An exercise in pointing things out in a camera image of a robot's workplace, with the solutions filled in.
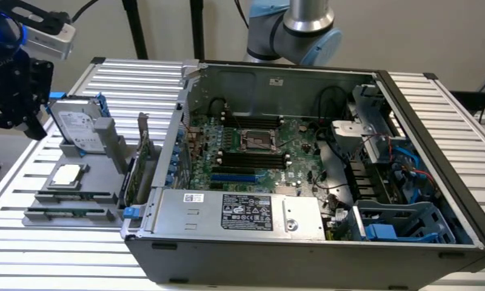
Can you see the blue case latch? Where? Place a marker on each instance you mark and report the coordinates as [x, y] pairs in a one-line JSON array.
[[130, 212]]

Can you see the black open PC case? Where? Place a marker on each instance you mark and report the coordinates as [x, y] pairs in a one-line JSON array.
[[306, 260]]

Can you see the metal CPU socket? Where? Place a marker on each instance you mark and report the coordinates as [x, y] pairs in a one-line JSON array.
[[258, 140]]

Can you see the grey parts rack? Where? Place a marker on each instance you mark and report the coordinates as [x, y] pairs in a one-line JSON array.
[[92, 169]]

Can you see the black tripod leg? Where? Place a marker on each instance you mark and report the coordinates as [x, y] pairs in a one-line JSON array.
[[136, 30], [198, 30]]

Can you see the green motherboard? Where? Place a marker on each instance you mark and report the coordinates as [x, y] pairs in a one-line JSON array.
[[242, 179]]

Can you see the green RAM stick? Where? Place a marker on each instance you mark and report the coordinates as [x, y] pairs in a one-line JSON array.
[[70, 196], [64, 212]]

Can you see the black flat plate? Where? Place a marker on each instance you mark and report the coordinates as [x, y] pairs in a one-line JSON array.
[[470, 101]]

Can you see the silver CPU chip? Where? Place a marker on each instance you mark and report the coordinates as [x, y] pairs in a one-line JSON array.
[[66, 176]]

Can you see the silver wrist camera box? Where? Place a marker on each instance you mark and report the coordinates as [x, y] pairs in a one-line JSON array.
[[50, 38]]

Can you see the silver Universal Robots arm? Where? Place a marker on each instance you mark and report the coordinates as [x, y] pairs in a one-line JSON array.
[[306, 15]]

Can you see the silver hard disk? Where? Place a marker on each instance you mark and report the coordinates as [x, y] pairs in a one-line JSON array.
[[78, 124]]

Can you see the blue plastic disk bay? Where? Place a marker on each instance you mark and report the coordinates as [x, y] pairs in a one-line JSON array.
[[404, 222]]

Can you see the green graphics card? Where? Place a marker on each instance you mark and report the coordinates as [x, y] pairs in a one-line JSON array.
[[138, 169]]

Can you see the blue hard disk caddy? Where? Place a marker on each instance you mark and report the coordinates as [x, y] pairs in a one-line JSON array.
[[101, 106]]

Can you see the black RAM slot bank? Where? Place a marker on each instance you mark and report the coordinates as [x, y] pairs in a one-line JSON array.
[[252, 121], [252, 158]]

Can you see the grey metal drive cage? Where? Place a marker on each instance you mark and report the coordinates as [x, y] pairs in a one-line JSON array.
[[361, 127]]

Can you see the silver power supply unit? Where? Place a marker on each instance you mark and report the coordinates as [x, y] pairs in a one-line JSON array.
[[209, 212]]

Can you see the black fan shroud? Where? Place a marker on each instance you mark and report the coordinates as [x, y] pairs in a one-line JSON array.
[[364, 179]]

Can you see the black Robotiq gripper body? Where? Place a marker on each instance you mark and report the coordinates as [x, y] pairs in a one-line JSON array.
[[12, 78]]

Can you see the black expansion slot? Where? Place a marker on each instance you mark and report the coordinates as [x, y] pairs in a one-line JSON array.
[[234, 170]]

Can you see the blue expansion slot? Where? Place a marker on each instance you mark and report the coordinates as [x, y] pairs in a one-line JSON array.
[[234, 178]]

